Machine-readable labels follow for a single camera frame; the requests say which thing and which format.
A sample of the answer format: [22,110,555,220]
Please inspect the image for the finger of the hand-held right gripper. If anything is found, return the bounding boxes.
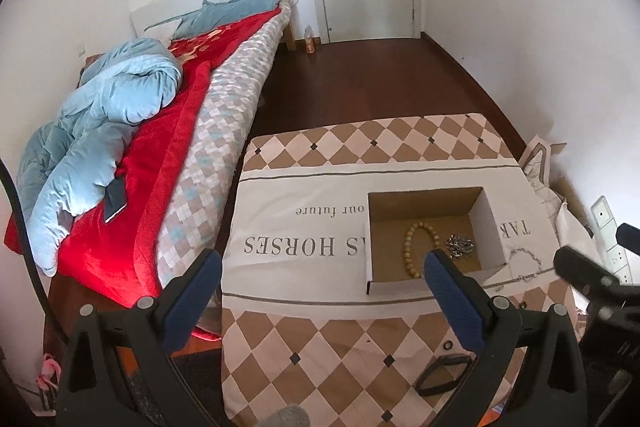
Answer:
[553,245,640,308]
[616,222,640,254]

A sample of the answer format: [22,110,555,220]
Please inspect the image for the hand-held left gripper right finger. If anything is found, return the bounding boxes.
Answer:
[422,249,588,427]

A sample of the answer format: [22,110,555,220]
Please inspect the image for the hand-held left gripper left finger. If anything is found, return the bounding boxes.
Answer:
[55,248,223,427]

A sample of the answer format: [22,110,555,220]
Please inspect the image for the thin silver bracelet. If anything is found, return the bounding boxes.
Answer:
[509,247,543,284]

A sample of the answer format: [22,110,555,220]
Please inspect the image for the black wristwatch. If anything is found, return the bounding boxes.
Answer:
[414,353,473,397]

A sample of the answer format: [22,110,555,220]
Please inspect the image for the cardboard box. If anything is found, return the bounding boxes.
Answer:
[364,187,511,297]

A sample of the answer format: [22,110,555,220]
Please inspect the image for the white power strip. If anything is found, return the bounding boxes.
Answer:
[590,196,636,285]

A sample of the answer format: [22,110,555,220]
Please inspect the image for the white plastic bag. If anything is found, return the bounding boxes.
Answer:
[545,187,601,258]

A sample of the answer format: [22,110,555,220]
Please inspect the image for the checkered printed tablecloth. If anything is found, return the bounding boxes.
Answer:
[220,113,583,427]

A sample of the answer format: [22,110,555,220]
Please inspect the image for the red blanket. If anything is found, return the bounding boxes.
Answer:
[5,4,283,343]

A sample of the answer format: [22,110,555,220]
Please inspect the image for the dark smartphone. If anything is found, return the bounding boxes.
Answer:
[103,177,128,224]

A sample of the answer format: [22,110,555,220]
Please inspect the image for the light grey fuzzy cloth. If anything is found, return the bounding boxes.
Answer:
[260,404,311,427]

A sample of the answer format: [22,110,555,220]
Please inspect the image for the checkered bed sheet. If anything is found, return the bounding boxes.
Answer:
[155,2,293,308]

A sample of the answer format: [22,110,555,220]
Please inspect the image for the pink plastic object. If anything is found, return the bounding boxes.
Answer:
[37,353,61,410]

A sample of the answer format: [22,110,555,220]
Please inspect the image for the light blue duvet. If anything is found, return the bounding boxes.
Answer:
[15,38,183,277]

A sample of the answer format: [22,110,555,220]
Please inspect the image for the teal blue pillow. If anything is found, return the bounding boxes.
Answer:
[145,0,283,42]

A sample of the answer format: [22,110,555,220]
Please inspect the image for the silver chain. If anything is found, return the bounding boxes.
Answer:
[446,233,476,260]

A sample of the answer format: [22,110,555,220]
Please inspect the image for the wooden bead bracelet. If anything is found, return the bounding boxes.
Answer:
[404,221,443,280]

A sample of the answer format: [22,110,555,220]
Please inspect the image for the black cable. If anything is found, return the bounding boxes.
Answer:
[0,159,66,343]

